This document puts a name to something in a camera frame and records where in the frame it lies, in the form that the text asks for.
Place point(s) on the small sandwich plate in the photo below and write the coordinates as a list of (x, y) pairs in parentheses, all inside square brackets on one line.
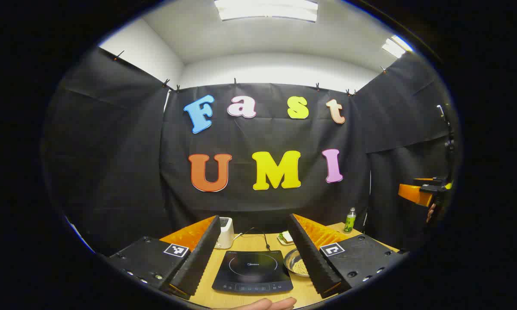
[(283, 243)]

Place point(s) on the green drink bottle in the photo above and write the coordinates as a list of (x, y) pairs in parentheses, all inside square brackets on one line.
[(350, 223)]

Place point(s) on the white toaster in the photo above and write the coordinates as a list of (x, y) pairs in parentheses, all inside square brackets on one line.
[(225, 234)]

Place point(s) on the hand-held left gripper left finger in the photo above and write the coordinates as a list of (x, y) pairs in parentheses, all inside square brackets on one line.
[(200, 258)]

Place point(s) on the black backdrop cloth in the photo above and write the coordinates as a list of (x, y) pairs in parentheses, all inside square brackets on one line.
[(262, 137)]

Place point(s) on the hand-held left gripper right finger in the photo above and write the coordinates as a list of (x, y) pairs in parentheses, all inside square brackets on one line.
[(312, 258)]

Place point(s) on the ceiling light panel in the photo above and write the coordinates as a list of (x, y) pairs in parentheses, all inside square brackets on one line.
[(397, 46), (267, 9)]

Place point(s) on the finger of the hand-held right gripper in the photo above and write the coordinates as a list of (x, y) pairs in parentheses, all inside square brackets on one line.
[(413, 193), (428, 183)]

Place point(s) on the sandwich with lettuce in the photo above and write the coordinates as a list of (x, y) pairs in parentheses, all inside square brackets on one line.
[(287, 236)]

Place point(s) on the pile of soybeans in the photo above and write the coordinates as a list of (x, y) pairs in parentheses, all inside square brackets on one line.
[(300, 268)]

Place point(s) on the stainless steel pot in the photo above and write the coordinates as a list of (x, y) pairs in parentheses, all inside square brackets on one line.
[(292, 258)]

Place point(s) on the black induction cooktop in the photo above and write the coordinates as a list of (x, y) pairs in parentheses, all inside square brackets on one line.
[(252, 269)]

